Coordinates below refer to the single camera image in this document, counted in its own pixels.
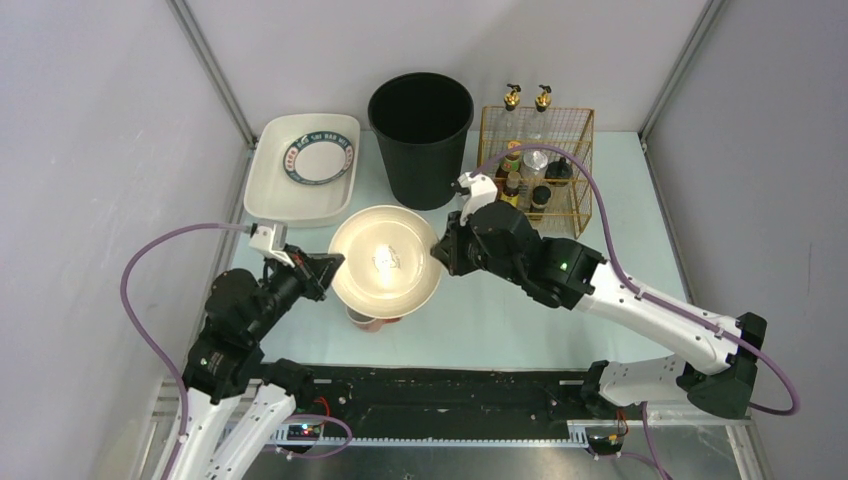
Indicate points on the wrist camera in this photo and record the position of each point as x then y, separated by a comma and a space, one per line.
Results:
477, 191
268, 238

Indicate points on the black plastic bucket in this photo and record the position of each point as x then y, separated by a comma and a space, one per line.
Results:
421, 121

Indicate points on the right aluminium frame post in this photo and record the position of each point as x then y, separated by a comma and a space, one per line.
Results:
703, 26

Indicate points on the clear glass oil bottle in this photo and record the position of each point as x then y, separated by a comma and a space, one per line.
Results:
538, 125

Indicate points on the gold wire rack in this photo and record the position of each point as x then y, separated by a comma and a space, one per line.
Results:
571, 130

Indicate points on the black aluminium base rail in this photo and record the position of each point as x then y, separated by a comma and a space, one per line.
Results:
411, 404

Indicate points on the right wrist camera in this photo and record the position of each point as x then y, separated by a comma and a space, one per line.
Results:
477, 191

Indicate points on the silver lid pepper jar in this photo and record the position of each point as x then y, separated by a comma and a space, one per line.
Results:
533, 168

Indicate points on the aluminium frame post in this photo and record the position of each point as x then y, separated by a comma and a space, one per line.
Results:
204, 53
703, 26

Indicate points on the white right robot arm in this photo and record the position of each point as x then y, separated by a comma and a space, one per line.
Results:
705, 367

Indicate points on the pink white mug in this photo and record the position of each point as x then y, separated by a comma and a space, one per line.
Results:
368, 323

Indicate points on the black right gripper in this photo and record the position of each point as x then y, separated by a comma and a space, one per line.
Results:
460, 246

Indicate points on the left aluminium frame post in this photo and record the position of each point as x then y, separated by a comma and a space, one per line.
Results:
204, 53

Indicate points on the white rectangular basin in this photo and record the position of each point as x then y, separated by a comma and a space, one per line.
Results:
271, 195

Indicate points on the yellow label small bottle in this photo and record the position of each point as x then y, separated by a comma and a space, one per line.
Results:
510, 192

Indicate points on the cream round plate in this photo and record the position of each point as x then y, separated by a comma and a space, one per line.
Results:
388, 270

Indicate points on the green rimmed white plate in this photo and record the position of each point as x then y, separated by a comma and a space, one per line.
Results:
318, 158

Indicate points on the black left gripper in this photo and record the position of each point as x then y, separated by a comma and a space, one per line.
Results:
312, 273

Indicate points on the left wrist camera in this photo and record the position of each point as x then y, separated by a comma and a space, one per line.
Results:
268, 238

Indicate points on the black cap small bottle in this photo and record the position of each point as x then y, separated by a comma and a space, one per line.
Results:
539, 200

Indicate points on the black lid spice jar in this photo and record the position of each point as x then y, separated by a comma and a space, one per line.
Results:
558, 178

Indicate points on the dark liquid glass bottle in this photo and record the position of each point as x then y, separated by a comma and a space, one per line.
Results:
510, 122

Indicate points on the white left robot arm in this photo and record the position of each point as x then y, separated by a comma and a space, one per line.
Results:
229, 402

